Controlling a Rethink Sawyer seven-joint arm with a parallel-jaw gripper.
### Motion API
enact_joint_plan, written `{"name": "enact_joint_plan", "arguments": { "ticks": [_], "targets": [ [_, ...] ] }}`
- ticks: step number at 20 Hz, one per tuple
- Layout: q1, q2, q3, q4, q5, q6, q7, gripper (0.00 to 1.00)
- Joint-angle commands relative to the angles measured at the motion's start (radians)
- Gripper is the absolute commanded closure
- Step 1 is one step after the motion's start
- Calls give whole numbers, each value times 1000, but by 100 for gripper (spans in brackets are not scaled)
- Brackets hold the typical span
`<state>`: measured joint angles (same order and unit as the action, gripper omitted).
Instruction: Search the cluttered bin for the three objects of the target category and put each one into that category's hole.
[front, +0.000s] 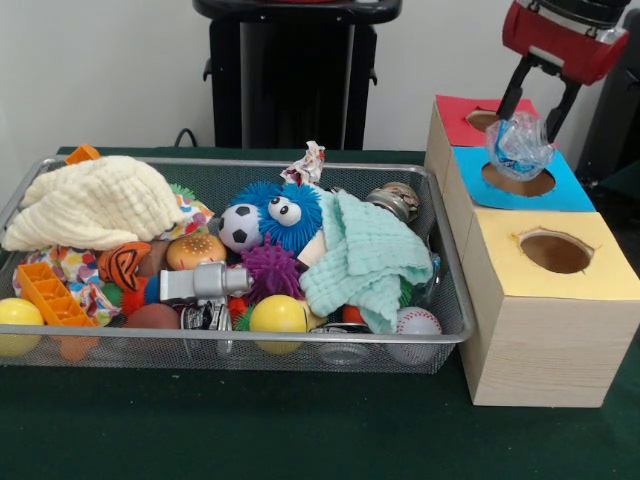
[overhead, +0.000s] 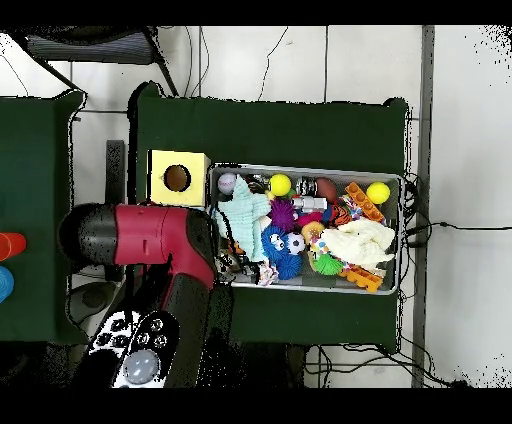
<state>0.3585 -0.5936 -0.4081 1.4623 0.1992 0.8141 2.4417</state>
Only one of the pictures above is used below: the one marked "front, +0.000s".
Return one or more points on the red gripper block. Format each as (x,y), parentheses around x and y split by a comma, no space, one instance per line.
(565,50)

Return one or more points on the crushed clear plastic bottle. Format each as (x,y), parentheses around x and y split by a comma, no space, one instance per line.
(520,150)

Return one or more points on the mint green waffle cloth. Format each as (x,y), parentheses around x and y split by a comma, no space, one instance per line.
(370,250)

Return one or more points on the cream waffle cloth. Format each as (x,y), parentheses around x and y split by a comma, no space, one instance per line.
(90,205)

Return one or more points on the wooden box with three holes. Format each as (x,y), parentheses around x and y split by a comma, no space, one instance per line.
(545,350)

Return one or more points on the shallow clear mesh bin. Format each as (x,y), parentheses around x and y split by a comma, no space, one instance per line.
(200,352)

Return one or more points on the black chair back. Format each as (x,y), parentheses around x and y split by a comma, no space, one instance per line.
(620,125)

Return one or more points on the white toy baseball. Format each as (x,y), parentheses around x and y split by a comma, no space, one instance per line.
(420,320)

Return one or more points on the blue spiky toy with eyes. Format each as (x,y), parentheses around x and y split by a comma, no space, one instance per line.
(295,230)

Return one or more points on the black and white soccer ball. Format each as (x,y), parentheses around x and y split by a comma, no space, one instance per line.
(239,227)

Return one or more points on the yellow ball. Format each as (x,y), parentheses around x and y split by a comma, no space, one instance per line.
(280,314)
(20,315)

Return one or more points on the silver plastic toy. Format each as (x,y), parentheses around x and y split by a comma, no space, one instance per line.
(210,282)

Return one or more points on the toy burger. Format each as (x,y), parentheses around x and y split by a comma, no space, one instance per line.
(195,252)

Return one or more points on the dark green tablecloth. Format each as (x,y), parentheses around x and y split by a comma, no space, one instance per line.
(300,425)

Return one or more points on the long orange toy brick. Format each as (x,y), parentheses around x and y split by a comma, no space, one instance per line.
(50,295)

